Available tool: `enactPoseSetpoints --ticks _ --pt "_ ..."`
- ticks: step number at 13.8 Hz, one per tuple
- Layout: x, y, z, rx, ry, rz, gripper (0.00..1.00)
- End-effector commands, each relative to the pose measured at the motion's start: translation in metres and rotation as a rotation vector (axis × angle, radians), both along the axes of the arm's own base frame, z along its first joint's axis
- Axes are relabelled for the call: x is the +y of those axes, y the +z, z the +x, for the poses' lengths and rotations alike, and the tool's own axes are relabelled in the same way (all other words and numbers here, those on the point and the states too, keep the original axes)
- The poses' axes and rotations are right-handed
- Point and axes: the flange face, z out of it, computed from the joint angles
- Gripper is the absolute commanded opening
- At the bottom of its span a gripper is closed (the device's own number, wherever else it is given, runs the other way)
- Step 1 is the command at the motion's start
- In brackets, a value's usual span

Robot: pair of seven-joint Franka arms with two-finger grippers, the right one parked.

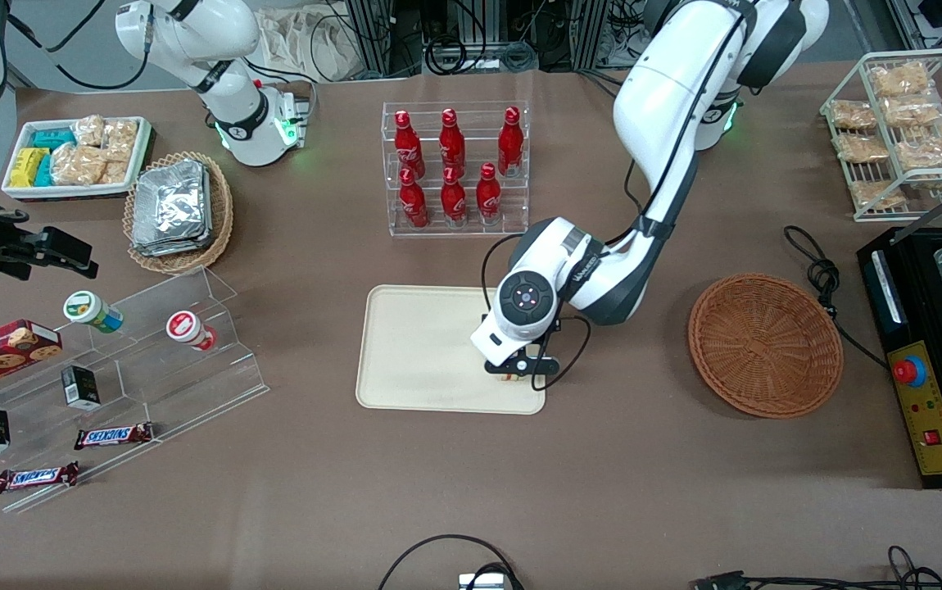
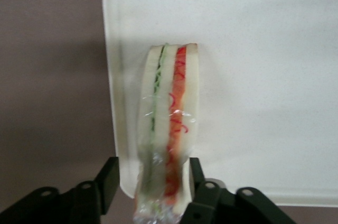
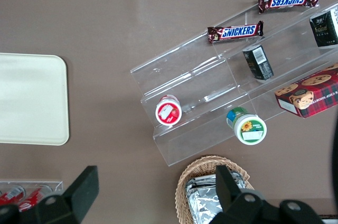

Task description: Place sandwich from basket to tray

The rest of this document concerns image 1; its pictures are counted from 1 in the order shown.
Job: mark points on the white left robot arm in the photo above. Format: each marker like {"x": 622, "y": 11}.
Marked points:
{"x": 659, "y": 90}

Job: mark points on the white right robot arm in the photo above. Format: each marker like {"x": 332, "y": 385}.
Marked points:
{"x": 225, "y": 33}

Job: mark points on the white rectangular snack tray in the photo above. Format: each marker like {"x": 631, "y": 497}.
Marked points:
{"x": 20, "y": 190}

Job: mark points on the beige plastic tray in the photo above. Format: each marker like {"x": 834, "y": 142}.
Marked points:
{"x": 422, "y": 348}

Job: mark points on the oval light wicker basket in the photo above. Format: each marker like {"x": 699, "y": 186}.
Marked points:
{"x": 221, "y": 221}

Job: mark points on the round brown wicker basket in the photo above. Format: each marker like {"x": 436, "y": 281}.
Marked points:
{"x": 766, "y": 344}

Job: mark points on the green lid cup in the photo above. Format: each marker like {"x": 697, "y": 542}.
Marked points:
{"x": 88, "y": 310}

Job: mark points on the teal snack packet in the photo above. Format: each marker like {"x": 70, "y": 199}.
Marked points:
{"x": 44, "y": 172}
{"x": 53, "y": 138}

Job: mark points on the clear bag of rice crackers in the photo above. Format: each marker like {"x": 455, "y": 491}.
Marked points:
{"x": 115, "y": 172}
{"x": 78, "y": 165}
{"x": 88, "y": 129}
{"x": 120, "y": 138}

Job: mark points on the yellow snack packet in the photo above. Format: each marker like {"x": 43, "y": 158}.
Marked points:
{"x": 26, "y": 167}

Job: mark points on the stack of silver foil packs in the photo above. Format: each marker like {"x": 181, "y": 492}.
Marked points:
{"x": 169, "y": 209}

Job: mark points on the red lid cup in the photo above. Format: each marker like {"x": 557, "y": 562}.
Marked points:
{"x": 186, "y": 328}

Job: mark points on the clear acrylic bottle rack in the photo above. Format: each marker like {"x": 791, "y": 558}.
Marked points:
{"x": 459, "y": 229}

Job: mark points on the clear acrylic stepped shelf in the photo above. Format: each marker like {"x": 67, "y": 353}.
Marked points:
{"x": 176, "y": 385}

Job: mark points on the red cola bottle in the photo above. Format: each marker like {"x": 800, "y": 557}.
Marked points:
{"x": 454, "y": 203}
{"x": 452, "y": 146}
{"x": 488, "y": 199}
{"x": 406, "y": 147}
{"x": 509, "y": 143}
{"x": 414, "y": 205}

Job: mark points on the brown Snickers bar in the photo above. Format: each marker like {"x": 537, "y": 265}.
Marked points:
{"x": 113, "y": 436}
{"x": 35, "y": 476}

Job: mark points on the small silver device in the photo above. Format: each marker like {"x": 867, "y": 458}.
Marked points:
{"x": 482, "y": 582}

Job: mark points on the beige cloth bag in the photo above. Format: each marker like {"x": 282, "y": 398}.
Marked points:
{"x": 307, "y": 45}

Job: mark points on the red emergency stop button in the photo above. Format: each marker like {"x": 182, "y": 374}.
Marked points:
{"x": 911, "y": 371}

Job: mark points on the bagged pastry snack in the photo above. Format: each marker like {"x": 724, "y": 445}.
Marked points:
{"x": 912, "y": 111}
{"x": 853, "y": 115}
{"x": 876, "y": 195}
{"x": 898, "y": 79}
{"x": 861, "y": 147}
{"x": 930, "y": 154}

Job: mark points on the black machine with yellow panel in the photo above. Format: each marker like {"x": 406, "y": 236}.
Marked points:
{"x": 921, "y": 311}

